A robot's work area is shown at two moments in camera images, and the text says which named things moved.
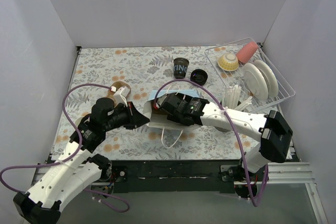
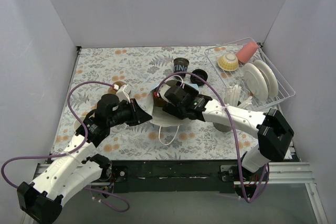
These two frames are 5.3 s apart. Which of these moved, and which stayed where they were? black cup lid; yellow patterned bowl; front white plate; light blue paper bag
Moved: light blue paper bag
Stayed: yellow patterned bowl; black cup lid; front white plate
